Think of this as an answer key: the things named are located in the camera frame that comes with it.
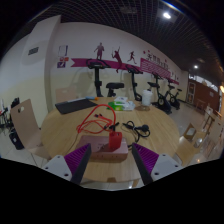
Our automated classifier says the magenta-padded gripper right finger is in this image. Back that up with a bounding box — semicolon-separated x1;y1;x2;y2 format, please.
131;142;184;187

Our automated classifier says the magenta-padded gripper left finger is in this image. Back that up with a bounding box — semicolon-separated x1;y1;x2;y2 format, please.
41;142;93;186

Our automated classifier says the pink power strip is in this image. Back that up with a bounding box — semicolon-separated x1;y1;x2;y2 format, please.
75;134;130;161

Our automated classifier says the light wooden chair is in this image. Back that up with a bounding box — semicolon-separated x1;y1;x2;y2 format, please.
174;121;205;166
54;87;80;104
9;98;52;162

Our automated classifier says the round brown coaster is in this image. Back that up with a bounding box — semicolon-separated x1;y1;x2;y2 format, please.
134;104;151;112

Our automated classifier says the black exercise bike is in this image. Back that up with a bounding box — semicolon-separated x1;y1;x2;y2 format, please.
165;77;183;111
85;58;126;99
124;64;144;102
147;71;174;116

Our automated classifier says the white plastic jug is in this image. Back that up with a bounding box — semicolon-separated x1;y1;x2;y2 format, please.
141;88;154;108

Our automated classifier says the green wet wipes pack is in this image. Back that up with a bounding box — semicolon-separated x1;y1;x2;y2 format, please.
107;100;136;112

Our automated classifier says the black bag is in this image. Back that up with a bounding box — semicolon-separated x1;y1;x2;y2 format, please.
8;130;25;151

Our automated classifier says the white tissue pack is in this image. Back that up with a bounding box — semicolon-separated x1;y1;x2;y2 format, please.
113;95;130;104

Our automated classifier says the group of wooden chairs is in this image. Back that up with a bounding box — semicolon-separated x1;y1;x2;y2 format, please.
194;104;224;158

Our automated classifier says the brown wooden cabinet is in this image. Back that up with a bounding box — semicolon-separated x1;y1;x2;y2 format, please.
186;74;222;108

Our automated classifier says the black power cord with plug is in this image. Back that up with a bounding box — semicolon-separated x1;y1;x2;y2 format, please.
108;120;152;145

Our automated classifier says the red charging cable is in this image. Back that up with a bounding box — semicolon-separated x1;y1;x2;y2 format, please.
75;103;118;135

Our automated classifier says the magenta sports wall banner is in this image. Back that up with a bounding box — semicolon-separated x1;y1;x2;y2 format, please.
70;41;181;86

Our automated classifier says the wall poster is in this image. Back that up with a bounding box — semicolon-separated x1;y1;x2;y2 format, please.
56;44;70;70

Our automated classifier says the small grey wall sign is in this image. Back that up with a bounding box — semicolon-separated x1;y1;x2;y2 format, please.
27;46;40;57

